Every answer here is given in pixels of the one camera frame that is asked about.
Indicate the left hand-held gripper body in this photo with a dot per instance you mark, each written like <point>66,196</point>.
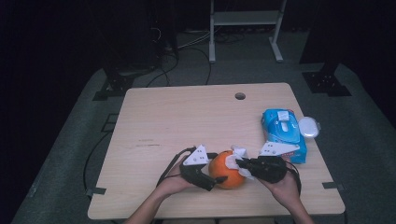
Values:
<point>196,174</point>

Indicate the black tape strip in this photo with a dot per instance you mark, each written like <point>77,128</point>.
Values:
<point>96,191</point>
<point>333,185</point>

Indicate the person's right hand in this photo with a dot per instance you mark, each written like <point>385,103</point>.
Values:
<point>285,189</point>

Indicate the blue wet wipes pack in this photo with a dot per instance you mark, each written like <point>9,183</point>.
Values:
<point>286,133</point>

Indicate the white wet wipe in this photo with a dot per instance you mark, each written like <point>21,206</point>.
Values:
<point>235,157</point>

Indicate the orange plush toy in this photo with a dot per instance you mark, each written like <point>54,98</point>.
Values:
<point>222,174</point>

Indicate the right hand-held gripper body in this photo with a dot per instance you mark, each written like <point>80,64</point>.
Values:
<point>269,171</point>

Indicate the white metal stand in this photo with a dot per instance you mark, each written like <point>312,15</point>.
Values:
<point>243,18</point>

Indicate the person's left hand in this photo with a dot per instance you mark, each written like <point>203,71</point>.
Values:
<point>174,185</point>

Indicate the black stand base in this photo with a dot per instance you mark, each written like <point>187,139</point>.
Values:
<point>116,87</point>
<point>325,82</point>

